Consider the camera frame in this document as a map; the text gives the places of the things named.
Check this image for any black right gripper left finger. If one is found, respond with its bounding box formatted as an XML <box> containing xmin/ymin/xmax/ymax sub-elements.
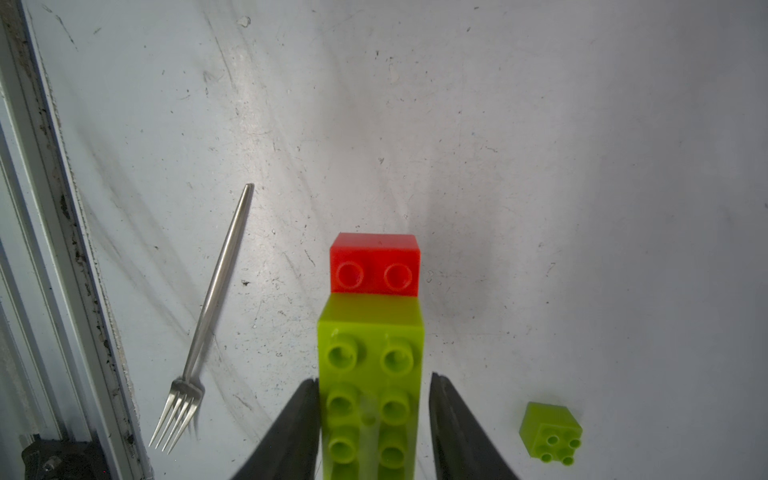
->
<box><xmin>233</xmin><ymin>379</ymin><xmax>321</xmax><ymax>480</ymax></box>

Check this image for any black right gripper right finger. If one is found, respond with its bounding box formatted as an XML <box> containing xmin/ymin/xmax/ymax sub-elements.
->
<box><xmin>429</xmin><ymin>372</ymin><xmax>518</xmax><ymax>480</ymax></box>

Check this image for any lime green 2x2 brick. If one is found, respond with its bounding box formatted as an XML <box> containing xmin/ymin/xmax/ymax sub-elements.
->
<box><xmin>519</xmin><ymin>402</ymin><xmax>583</xmax><ymax>466</ymax></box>

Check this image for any lime green 2x4 brick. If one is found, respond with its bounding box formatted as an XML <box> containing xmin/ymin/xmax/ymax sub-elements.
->
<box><xmin>317</xmin><ymin>293</ymin><xmax>425</xmax><ymax>479</ymax></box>

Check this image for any red 2x4 brick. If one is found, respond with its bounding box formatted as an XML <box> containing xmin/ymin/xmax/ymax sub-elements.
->
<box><xmin>330</xmin><ymin>233</ymin><xmax>421</xmax><ymax>297</ymax></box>

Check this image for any silver metal fork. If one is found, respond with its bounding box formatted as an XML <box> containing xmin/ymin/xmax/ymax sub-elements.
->
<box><xmin>148</xmin><ymin>183</ymin><xmax>255</xmax><ymax>454</ymax></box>

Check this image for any aluminium mounting rail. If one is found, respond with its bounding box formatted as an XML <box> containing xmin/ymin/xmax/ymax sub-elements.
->
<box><xmin>1</xmin><ymin>1</ymin><xmax>151</xmax><ymax>479</ymax></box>

